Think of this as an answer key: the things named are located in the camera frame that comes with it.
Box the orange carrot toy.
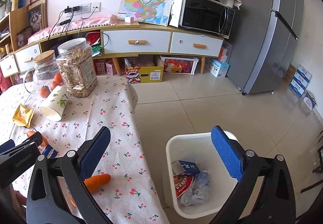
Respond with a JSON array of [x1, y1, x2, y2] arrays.
[[83, 173, 111, 193], [26, 131, 48, 146]]

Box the cherry print tablecloth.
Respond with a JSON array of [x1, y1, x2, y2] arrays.
[[0, 74, 169, 224]]

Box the pink paper baskets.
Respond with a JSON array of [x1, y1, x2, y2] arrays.
[[93, 58, 118, 76]]

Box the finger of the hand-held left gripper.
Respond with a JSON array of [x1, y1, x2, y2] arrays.
[[0, 139, 16, 157], [11, 131, 43, 154]]

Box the pink lace cloth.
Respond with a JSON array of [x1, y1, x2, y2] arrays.
[[26, 14, 118, 45]]

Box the white wooden tv cabinet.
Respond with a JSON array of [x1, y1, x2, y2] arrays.
[[0, 22, 225, 85]]

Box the framed cat picture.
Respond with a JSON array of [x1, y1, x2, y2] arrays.
[[25, 0, 49, 31]]

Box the black chair leg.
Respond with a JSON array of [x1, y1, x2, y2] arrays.
[[300, 135, 323, 191]]

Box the black charger cables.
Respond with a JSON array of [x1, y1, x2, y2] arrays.
[[40, 8, 109, 53]]

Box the red snack bag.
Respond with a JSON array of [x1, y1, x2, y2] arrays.
[[174, 173, 195, 198]]

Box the clear plastic snack jar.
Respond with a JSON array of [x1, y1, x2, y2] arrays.
[[57, 38, 98, 98]]

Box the yellow cardboard box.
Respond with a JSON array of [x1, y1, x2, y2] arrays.
[[125, 58, 164, 84]]

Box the clear storage box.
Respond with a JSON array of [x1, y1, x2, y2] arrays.
[[217, 42, 233, 63]]

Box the white plastic bin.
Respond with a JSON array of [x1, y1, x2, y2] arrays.
[[165, 130, 240, 219]]

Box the colourful map bag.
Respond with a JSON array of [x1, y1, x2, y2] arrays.
[[116, 0, 174, 26]]

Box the wooden shelf unit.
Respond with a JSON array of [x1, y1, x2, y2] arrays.
[[0, 7, 29, 60]]

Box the glass teapot with bamboo lid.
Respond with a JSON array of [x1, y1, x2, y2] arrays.
[[24, 50, 61, 94]]

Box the white wall socket panel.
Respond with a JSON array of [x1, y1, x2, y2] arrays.
[[64, 2, 101, 15]]

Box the dark blue paper box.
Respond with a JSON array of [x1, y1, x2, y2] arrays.
[[172, 160, 202, 176]]

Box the blue white carton stack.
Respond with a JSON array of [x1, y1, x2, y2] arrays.
[[289, 63, 313, 97]]

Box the white paper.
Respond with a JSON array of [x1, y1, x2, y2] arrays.
[[180, 189, 209, 206]]

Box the clear plastic bottle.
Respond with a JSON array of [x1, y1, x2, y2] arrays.
[[187, 170, 210, 200]]

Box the white paper cup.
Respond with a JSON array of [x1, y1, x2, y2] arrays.
[[40, 85, 70, 122]]

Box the red green bags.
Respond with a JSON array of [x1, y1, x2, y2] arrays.
[[84, 32, 103, 58]]

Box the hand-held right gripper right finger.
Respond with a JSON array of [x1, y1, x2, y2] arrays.
[[208, 125, 297, 224]]

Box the grey refrigerator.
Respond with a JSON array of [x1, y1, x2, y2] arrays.
[[226, 0, 306, 95]]

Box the black microwave oven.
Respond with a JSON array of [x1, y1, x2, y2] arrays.
[[179, 0, 236, 39]]

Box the white storage bin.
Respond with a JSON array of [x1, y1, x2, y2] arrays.
[[159, 55, 198, 76]]

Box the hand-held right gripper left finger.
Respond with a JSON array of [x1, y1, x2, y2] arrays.
[[26, 126, 113, 224]]

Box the yellow snack wrapper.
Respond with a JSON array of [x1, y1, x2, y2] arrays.
[[13, 103, 35, 128]]

